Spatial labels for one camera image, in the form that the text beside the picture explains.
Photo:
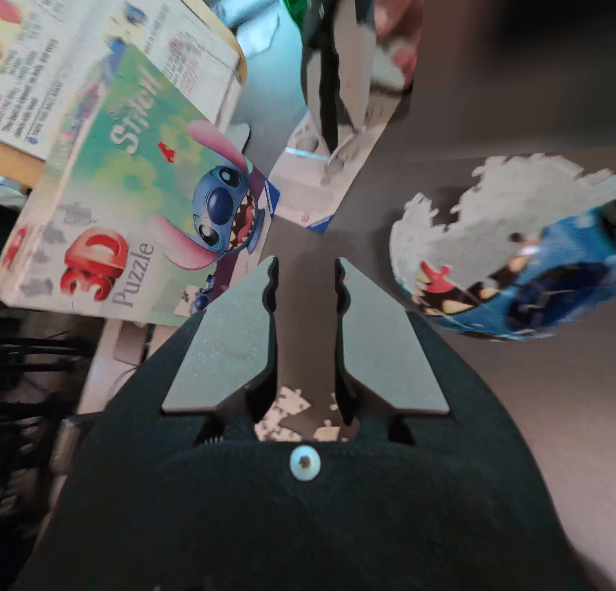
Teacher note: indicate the blue puzzle ball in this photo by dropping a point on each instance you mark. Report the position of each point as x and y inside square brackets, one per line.
[505, 206]

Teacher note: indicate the red puzzle piece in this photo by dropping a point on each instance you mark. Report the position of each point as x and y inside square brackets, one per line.
[435, 280]

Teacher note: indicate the white instruction sheet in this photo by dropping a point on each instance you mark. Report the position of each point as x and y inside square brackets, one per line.
[298, 191]

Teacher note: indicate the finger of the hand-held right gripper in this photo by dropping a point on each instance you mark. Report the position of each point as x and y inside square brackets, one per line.
[356, 57]
[315, 85]

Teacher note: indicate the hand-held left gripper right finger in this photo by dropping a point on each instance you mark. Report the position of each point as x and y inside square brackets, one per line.
[385, 360]

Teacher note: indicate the cardboard puzzle box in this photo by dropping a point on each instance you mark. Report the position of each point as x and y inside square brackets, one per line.
[144, 191]

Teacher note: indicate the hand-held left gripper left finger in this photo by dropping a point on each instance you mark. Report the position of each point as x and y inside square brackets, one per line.
[221, 360]

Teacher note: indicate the person's right hand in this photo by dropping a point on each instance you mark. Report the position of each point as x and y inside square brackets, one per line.
[404, 8]

